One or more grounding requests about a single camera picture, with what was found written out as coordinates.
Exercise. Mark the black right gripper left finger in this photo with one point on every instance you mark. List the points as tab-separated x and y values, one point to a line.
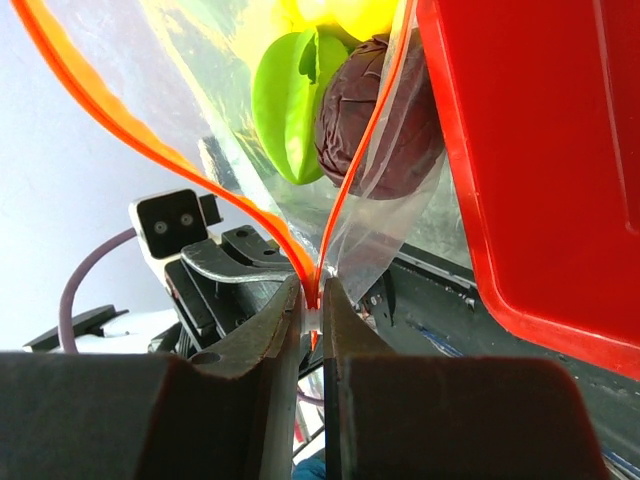
226	413

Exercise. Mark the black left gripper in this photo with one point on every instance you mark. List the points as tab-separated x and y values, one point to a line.
224	290

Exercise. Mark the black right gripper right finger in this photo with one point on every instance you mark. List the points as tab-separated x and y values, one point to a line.
394	416

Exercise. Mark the green ridged fruit toy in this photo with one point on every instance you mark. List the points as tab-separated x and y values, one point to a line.
287	90

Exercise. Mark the dark red fruit toy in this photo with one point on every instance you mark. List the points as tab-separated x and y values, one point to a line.
412	139

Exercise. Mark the clear zip bag orange zipper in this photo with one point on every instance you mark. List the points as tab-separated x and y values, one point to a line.
173	80

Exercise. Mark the yellow pear toy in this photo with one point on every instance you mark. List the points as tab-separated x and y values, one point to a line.
359	19

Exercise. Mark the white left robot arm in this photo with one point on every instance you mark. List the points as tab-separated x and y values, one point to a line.
92	329

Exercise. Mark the dark green mug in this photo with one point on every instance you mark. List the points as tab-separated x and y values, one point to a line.
310	469

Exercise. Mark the red plastic bin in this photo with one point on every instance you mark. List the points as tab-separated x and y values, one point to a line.
539	104

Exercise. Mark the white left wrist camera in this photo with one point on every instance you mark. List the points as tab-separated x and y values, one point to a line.
168	222

